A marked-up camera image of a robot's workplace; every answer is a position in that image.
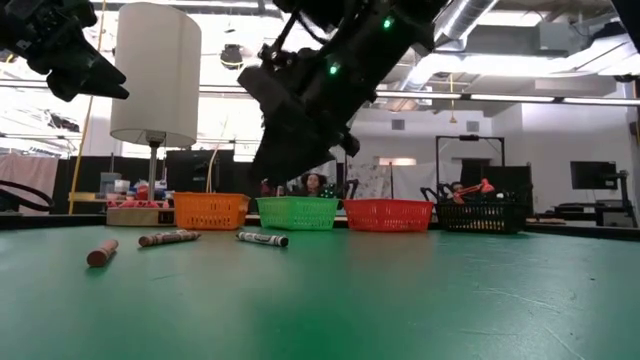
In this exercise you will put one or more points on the metal lamp pole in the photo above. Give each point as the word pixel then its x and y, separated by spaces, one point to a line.
pixel 152 175

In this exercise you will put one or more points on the red plastic basket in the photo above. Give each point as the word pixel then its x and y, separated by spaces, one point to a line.
pixel 387 216

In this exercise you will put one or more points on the black desk monitor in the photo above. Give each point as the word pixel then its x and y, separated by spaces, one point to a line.
pixel 592 175

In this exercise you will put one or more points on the small pink block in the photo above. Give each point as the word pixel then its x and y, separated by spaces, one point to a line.
pixel 134 204
pixel 159 204
pixel 114 204

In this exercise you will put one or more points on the white crayon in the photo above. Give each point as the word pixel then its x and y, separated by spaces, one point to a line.
pixel 262 239

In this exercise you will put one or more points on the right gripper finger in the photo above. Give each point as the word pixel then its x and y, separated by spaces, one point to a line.
pixel 295 155
pixel 351 145

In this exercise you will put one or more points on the black metal frame stand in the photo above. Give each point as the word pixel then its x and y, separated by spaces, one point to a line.
pixel 470 137

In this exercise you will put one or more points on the white cylindrical lamp shade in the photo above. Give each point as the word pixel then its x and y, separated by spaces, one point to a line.
pixel 155 75

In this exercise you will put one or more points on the green plastic basket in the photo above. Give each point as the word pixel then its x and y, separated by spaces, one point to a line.
pixel 297 215

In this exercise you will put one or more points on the black plastic basket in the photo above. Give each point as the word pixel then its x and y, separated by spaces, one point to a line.
pixel 480 220

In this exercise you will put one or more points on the person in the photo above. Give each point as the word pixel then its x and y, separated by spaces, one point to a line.
pixel 313 183
pixel 456 187

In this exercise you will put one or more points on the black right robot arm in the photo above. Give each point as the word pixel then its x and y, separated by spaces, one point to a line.
pixel 390 30

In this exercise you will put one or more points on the brown crayon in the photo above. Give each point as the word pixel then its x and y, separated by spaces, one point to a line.
pixel 170 238
pixel 102 253

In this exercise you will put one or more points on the round wooden pink dish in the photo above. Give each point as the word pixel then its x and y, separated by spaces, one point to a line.
pixel 137 216

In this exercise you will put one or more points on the black flat screen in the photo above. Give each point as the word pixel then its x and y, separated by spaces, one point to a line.
pixel 515 182

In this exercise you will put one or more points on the pink cloth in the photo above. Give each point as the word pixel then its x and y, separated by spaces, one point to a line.
pixel 27 170

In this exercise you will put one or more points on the grey plastic container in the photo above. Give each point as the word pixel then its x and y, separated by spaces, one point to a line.
pixel 110 184

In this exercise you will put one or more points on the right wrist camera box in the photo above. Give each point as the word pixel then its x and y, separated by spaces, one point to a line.
pixel 267 92

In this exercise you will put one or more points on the orange plastic basket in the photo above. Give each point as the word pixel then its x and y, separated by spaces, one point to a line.
pixel 210 212

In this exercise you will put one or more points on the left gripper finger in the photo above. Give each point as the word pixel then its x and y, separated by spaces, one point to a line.
pixel 100 65
pixel 85 87

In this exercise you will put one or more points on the black ceiling dome fixture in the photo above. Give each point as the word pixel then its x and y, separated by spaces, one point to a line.
pixel 231 57

